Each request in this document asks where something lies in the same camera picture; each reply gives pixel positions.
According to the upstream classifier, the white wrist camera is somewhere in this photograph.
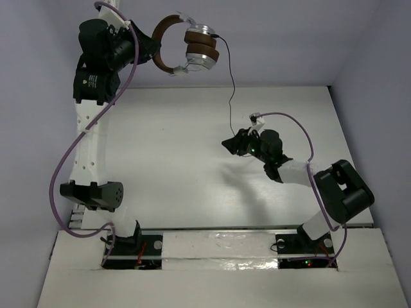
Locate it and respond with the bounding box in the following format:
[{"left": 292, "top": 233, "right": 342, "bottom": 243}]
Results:
[
  {"left": 248, "top": 112, "right": 265, "bottom": 135},
  {"left": 94, "top": 0, "right": 130, "bottom": 31}
]

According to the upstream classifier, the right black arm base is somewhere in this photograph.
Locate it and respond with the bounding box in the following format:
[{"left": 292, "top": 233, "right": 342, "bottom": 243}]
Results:
[{"left": 270, "top": 227, "right": 337, "bottom": 270}]

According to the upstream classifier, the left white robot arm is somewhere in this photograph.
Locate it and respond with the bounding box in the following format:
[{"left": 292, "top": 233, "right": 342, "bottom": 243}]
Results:
[{"left": 59, "top": 19, "right": 159, "bottom": 253}]

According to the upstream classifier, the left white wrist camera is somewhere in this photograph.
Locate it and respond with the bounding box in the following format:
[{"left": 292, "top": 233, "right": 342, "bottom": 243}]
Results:
[{"left": 94, "top": 0, "right": 130, "bottom": 31}]

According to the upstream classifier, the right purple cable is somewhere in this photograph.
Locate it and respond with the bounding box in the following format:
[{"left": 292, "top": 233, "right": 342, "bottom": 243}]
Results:
[{"left": 256, "top": 112, "right": 347, "bottom": 269}]

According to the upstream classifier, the thin black headphone cable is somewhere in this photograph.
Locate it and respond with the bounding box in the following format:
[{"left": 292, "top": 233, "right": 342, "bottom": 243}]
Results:
[{"left": 212, "top": 33, "right": 258, "bottom": 158}]

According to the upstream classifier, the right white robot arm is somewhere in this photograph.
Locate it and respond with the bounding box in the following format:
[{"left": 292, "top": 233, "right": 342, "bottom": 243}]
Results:
[{"left": 222, "top": 128, "right": 375, "bottom": 252}]

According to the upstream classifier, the purple cable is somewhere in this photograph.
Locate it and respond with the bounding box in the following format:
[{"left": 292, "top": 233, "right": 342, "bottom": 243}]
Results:
[
  {"left": 50, "top": 1, "right": 141, "bottom": 267},
  {"left": 256, "top": 112, "right": 347, "bottom": 269}
]

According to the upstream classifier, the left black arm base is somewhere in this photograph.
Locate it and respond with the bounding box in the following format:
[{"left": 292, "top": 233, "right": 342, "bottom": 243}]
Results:
[{"left": 100, "top": 221, "right": 163, "bottom": 270}]

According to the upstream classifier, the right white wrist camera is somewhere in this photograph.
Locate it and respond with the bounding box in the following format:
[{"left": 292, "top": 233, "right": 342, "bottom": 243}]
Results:
[{"left": 248, "top": 112, "right": 265, "bottom": 135}]

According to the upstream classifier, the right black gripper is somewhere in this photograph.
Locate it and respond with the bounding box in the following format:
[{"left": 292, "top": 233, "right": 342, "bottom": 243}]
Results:
[{"left": 222, "top": 126, "right": 270, "bottom": 164}]

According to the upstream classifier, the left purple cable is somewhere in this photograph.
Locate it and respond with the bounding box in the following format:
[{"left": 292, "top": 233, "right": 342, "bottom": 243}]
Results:
[{"left": 50, "top": 1, "right": 141, "bottom": 267}]

